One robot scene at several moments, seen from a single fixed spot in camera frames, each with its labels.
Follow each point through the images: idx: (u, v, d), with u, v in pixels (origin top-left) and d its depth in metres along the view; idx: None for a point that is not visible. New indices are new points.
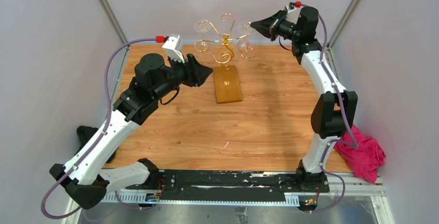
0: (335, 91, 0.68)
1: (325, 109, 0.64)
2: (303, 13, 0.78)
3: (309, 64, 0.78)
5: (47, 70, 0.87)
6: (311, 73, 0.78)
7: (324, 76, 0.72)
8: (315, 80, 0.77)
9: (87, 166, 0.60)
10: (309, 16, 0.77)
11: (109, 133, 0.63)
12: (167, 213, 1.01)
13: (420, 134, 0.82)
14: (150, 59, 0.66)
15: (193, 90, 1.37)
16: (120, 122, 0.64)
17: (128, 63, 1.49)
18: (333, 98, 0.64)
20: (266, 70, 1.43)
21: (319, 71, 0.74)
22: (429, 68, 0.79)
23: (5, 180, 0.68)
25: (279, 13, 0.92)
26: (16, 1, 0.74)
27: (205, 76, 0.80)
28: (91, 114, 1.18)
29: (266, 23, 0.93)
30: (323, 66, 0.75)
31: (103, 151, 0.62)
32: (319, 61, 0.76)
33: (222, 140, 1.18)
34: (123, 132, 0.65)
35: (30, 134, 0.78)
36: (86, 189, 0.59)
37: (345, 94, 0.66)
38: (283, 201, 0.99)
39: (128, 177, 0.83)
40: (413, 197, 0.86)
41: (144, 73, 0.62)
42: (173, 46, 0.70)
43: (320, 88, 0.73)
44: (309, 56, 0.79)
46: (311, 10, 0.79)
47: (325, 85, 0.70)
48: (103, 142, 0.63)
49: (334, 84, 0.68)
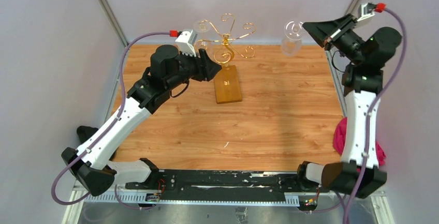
0: (361, 164, 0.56)
1: (340, 178, 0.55)
2: (379, 40, 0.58)
3: (352, 108, 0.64)
5: (47, 70, 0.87)
6: (350, 120, 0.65)
7: (360, 135, 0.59)
8: (348, 134, 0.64)
9: (100, 150, 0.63)
10: (386, 46, 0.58)
11: (123, 119, 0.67)
12: (167, 213, 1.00)
13: (420, 134, 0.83)
14: (165, 49, 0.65)
15: (193, 90, 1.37)
16: (133, 108, 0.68)
17: (128, 63, 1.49)
18: (355, 172, 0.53)
20: (266, 70, 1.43)
21: (359, 129, 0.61)
22: (429, 68, 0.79)
23: (4, 179, 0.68)
25: (346, 19, 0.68)
26: (16, 0, 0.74)
27: (215, 72, 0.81)
28: (91, 114, 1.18)
29: (325, 29, 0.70)
30: (366, 122, 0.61)
31: (116, 135, 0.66)
32: (365, 113, 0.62)
33: (221, 140, 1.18)
34: (136, 119, 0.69)
35: (30, 133, 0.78)
36: (98, 173, 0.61)
37: (371, 172, 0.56)
38: (283, 201, 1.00)
39: (131, 171, 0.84)
40: (411, 197, 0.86)
41: (160, 64, 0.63)
42: (187, 39, 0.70)
43: (347, 148, 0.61)
44: (357, 98, 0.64)
46: (390, 36, 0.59)
47: (355, 149, 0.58)
48: (117, 127, 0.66)
49: (365, 155, 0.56)
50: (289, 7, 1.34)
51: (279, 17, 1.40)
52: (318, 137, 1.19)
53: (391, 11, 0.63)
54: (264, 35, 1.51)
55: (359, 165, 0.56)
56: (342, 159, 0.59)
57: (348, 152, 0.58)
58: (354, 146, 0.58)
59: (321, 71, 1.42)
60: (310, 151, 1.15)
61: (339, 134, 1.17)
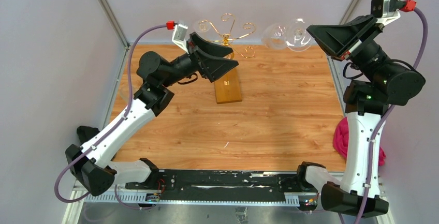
0: (362, 195, 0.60)
1: (339, 207, 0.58)
2: (390, 92, 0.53)
3: (355, 132, 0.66)
5: (47, 69, 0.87)
6: (351, 142, 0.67)
7: (361, 166, 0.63)
8: (349, 157, 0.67)
9: (105, 148, 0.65)
10: (396, 94, 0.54)
11: (129, 119, 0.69)
12: (167, 213, 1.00)
13: (421, 134, 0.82)
14: (147, 61, 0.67)
15: (193, 90, 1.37)
16: (141, 109, 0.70)
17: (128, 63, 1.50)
18: (354, 204, 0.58)
20: (266, 69, 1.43)
21: (361, 155, 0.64)
22: (430, 68, 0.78)
23: (4, 179, 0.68)
25: (367, 26, 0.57)
26: (16, 0, 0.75)
27: (225, 70, 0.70)
28: (91, 114, 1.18)
29: (339, 36, 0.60)
30: (369, 149, 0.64)
31: (121, 134, 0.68)
32: (367, 138, 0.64)
33: (221, 140, 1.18)
34: (142, 119, 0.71)
35: (30, 133, 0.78)
36: (100, 170, 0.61)
37: (371, 201, 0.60)
38: (283, 201, 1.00)
39: (132, 171, 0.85)
40: (411, 197, 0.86)
41: (144, 76, 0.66)
42: (173, 35, 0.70)
43: (347, 173, 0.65)
44: (360, 122, 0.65)
46: (406, 85, 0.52)
47: (356, 179, 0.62)
48: (123, 125, 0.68)
49: (366, 187, 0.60)
50: (289, 7, 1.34)
51: (279, 16, 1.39)
52: (318, 137, 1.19)
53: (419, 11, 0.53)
54: None
55: (360, 196, 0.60)
56: (343, 187, 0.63)
57: (350, 181, 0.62)
58: (355, 176, 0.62)
59: (321, 71, 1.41)
60: (310, 151, 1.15)
61: (339, 134, 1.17)
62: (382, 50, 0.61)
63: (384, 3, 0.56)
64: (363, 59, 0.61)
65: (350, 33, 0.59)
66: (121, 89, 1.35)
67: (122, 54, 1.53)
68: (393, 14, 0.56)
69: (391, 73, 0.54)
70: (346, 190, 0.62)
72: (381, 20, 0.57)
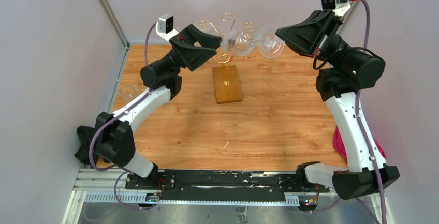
0: (373, 168, 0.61)
1: (356, 189, 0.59)
2: (361, 82, 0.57)
3: (340, 114, 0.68)
5: (47, 69, 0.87)
6: (341, 123, 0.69)
7: (361, 143, 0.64)
8: (345, 138, 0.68)
9: (135, 114, 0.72)
10: (365, 81, 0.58)
11: (154, 94, 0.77)
12: (167, 213, 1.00)
13: (421, 134, 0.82)
14: (145, 74, 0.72)
15: (192, 90, 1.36)
16: (161, 88, 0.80)
17: (128, 63, 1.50)
18: (369, 180, 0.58)
20: (266, 69, 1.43)
21: (355, 133, 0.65)
22: (430, 68, 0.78)
23: (4, 179, 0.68)
25: (328, 20, 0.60)
26: (16, 0, 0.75)
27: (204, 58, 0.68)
28: (90, 114, 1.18)
29: (305, 34, 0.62)
30: (359, 123, 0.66)
31: (146, 107, 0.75)
32: (354, 116, 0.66)
33: (221, 140, 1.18)
34: (162, 97, 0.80)
35: (30, 133, 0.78)
36: (129, 137, 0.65)
37: (383, 171, 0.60)
38: (283, 201, 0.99)
39: (139, 160, 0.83)
40: (410, 197, 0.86)
41: (150, 86, 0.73)
42: (156, 28, 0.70)
43: (351, 154, 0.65)
44: (341, 105, 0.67)
46: (373, 71, 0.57)
47: (362, 156, 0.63)
48: (148, 99, 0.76)
49: (374, 159, 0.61)
50: (288, 7, 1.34)
51: (279, 16, 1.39)
52: (318, 137, 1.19)
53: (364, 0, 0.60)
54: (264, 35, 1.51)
55: (372, 170, 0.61)
56: (353, 168, 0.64)
57: (357, 160, 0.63)
58: (360, 152, 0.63)
59: None
60: (310, 151, 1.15)
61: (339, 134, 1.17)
62: (342, 40, 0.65)
63: None
64: (330, 51, 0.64)
65: (314, 29, 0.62)
66: (121, 89, 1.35)
67: (122, 54, 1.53)
68: (344, 4, 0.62)
69: (357, 62, 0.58)
70: (357, 169, 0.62)
72: (336, 11, 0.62)
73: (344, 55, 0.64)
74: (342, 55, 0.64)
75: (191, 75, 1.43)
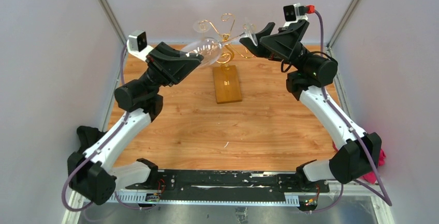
0: (355, 138, 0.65)
1: (349, 161, 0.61)
2: (321, 79, 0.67)
3: (312, 103, 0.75)
5: (47, 69, 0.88)
6: (316, 111, 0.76)
7: (337, 120, 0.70)
8: (323, 121, 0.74)
9: (110, 150, 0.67)
10: (325, 79, 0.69)
11: (129, 123, 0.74)
12: (167, 213, 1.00)
13: (420, 134, 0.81)
14: (120, 96, 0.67)
15: (192, 90, 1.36)
16: (137, 115, 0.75)
17: (128, 63, 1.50)
18: (356, 148, 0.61)
20: (266, 69, 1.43)
21: (330, 114, 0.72)
22: (428, 68, 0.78)
23: (5, 179, 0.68)
25: (303, 30, 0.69)
26: (16, 0, 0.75)
27: (187, 71, 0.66)
28: (91, 114, 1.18)
29: (284, 42, 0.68)
30: (331, 105, 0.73)
31: (123, 137, 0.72)
32: (324, 100, 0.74)
33: (221, 140, 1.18)
34: (140, 124, 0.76)
35: (30, 133, 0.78)
36: (106, 175, 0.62)
37: (366, 138, 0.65)
38: (283, 201, 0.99)
39: (127, 176, 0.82)
40: (412, 198, 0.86)
41: (128, 108, 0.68)
42: (128, 47, 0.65)
43: (335, 135, 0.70)
44: (309, 94, 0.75)
46: (331, 70, 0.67)
47: (342, 130, 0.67)
48: (124, 129, 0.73)
49: (352, 129, 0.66)
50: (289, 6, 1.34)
51: (279, 16, 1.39)
52: (318, 137, 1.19)
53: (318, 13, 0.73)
54: None
55: (355, 140, 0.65)
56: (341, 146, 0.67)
57: (340, 136, 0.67)
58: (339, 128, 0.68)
59: None
60: (310, 151, 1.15)
61: None
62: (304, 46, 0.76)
63: (295, 9, 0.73)
64: (294, 56, 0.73)
65: (292, 38, 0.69)
66: None
67: (122, 54, 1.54)
68: (302, 17, 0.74)
69: (317, 63, 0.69)
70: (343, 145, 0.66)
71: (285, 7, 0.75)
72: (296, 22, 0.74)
73: (305, 59, 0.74)
74: (304, 59, 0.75)
75: (191, 75, 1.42)
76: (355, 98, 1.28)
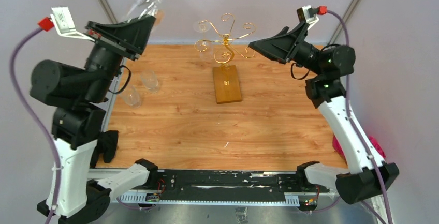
0: (372, 167, 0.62)
1: (360, 189, 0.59)
2: (339, 65, 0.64)
3: (333, 117, 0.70)
5: None
6: (333, 125, 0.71)
7: (356, 143, 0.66)
8: (339, 136, 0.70)
9: (64, 201, 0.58)
10: (343, 65, 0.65)
11: (66, 165, 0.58)
12: (167, 213, 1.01)
13: (420, 134, 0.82)
14: (44, 74, 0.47)
15: (192, 90, 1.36)
16: (68, 150, 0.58)
17: (128, 63, 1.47)
18: (371, 178, 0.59)
20: (266, 69, 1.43)
21: (350, 133, 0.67)
22: (428, 69, 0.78)
23: None
25: (303, 32, 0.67)
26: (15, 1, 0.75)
27: (143, 37, 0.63)
28: None
29: (281, 46, 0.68)
30: (352, 123, 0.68)
31: (73, 178, 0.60)
32: (347, 117, 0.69)
33: (222, 140, 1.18)
34: (82, 153, 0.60)
35: None
36: (79, 214, 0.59)
37: (383, 168, 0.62)
38: (283, 201, 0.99)
39: (125, 182, 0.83)
40: (412, 198, 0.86)
41: (55, 88, 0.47)
42: (57, 29, 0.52)
43: (350, 156, 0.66)
44: (332, 107, 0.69)
46: (345, 56, 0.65)
47: (360, 156, 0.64)
48: (65, 174, 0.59)
49: (371, 157, 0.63)
50: (288, 6, 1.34)
51: (278, 17, 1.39)
52: (318, 137, 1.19)
53: (331, 13, 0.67)
54: (264, 35, 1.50)
55: (371, 169, 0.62)
56: (353, 169, 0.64)
57: (356, 160, 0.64)
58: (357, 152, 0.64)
59: None
60: (310, 151, 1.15)
61: None
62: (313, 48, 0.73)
63: (305, 12, 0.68)
64: (302, 58, 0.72)
65: (290, 41, 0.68)
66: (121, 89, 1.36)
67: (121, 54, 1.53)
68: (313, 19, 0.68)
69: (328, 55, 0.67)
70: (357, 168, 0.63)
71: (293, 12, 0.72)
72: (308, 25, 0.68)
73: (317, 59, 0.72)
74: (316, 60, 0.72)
75: (191, 74, 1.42)
76: (355, 98, 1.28)
